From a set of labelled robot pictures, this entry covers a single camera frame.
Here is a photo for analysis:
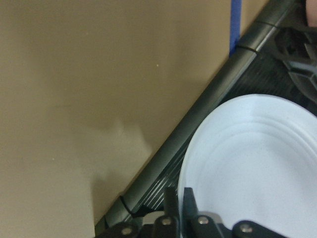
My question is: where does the black dish rack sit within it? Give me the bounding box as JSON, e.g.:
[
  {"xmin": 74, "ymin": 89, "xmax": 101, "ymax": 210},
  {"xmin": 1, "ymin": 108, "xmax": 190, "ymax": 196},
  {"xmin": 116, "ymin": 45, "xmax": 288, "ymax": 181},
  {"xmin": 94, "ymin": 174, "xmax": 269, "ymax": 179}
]
[{"xmin": 95, "ymin": 0, "xmax": 317, "ymax": 238}]

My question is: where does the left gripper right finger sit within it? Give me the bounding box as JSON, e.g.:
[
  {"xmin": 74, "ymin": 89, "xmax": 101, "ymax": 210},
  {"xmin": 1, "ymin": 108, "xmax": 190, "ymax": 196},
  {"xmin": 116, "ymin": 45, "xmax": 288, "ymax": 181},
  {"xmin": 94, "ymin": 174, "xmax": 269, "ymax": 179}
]
[{"xmin": 183, "ymin": 187, "xmax": 280, "ymax": 238}]

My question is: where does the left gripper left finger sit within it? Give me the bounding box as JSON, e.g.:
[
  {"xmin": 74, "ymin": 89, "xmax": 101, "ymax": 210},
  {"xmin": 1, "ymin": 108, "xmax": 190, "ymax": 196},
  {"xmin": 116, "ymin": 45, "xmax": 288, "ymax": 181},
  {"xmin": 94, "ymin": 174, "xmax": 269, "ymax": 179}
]
[{"xmin": 106, "ymin": 187, "xmax": 180, "ymax": 238}]

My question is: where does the light blue plate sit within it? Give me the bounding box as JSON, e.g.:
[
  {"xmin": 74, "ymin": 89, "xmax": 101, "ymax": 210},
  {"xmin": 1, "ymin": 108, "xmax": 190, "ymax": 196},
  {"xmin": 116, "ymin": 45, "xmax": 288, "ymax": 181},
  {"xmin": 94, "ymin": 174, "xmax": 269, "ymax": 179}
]
[{"xmin": 178, "ymin": 94, "xmax": 317, "ymax": 238}]

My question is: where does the pink plate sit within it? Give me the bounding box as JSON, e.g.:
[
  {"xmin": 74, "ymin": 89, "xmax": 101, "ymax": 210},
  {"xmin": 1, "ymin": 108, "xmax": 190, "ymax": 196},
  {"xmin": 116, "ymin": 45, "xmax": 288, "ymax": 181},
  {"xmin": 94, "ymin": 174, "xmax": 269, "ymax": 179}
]
[{"xmin": 306, "ymin": 0, "xmax": 317, "ymax": 27}]

